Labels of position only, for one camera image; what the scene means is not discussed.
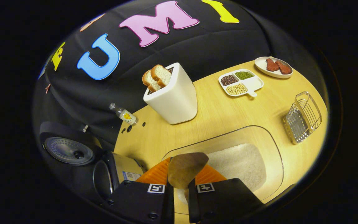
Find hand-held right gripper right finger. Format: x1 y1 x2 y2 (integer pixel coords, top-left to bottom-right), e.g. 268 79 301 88
188 164 265 224

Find dark brown beans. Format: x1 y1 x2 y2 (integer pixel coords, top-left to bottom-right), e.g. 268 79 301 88
221 75 238 86

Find white toaster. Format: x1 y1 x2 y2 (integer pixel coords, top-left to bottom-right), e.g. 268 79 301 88
143 63 198 125

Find small clear glass bottle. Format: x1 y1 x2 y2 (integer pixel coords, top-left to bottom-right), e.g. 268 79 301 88
109 103 138 126

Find pale yellow soybeans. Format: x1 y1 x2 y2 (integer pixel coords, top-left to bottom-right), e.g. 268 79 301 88
226 83 248 95

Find red meat piece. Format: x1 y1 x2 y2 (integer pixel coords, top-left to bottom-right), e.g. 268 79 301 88
275 60 292 75
266 58 279 72

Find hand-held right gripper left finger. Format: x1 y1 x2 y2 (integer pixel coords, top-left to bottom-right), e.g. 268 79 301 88
106 157 176 224

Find wooden spoon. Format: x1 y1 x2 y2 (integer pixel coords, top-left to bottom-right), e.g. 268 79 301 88
168 152 209 191

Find round white plate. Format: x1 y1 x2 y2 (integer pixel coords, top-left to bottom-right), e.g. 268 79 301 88
255 56 293 79

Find clear wire chopstick holder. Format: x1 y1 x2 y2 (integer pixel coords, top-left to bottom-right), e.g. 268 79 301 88
283 91 322 145

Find bread slice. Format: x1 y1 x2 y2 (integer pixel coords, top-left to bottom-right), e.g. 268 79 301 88
151 64 172 87
142 70 161 92

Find clear plastic rice box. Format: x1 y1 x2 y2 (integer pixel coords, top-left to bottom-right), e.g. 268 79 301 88
162 125 284 215

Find white divided dish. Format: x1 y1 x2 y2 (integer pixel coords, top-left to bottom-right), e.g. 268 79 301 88
218 69 264 98

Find black backdrop cloth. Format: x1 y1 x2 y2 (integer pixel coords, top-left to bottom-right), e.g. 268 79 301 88
33 0 328 150

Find dark grey rice cooker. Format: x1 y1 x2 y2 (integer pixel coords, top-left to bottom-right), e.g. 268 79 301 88
39 121 147 206

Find green beans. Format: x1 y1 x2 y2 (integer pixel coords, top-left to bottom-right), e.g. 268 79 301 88
235 71 255 80

